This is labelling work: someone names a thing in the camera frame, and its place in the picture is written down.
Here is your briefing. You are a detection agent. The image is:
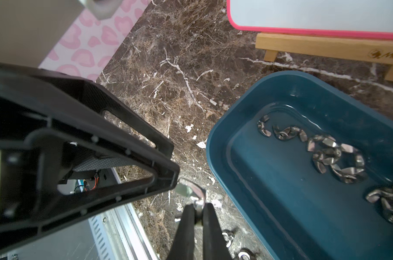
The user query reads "steel wing nut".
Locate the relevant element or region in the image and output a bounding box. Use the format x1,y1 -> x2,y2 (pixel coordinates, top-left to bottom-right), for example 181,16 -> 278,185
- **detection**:
174,178 -> 206,219

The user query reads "pink framed whiteboard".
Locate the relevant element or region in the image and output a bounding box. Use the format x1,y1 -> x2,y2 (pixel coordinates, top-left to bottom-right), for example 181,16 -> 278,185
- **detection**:
227,0 -> 393,40

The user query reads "teal plastic storage box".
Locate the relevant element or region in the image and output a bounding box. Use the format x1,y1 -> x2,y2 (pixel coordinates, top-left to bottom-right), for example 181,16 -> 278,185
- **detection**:
207,71 -> 393,260

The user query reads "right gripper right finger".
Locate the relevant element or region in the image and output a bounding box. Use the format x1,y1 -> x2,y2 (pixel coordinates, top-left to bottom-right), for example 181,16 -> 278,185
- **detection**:
202,203 -> 232,260

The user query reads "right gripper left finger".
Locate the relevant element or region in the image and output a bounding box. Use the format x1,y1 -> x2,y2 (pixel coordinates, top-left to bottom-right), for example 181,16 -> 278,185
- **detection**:
167,205 -> 195,260

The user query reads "pile of wing nuts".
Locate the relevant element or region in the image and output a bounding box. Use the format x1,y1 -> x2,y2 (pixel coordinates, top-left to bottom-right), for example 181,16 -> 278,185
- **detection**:
257,114 -> 393,224

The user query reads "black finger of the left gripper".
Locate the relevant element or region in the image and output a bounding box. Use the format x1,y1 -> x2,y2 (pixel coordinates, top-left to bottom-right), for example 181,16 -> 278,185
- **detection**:
0,63 -> 180,255

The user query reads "wooden easel stand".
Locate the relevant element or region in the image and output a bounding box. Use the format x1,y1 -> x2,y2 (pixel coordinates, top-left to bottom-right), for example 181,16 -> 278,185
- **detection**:
256,33 -> 393,81

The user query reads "wing nut on table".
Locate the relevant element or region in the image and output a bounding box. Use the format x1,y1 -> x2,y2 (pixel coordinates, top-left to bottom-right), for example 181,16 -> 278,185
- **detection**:
222,230 -> 235,248
237,248 -> 252,260

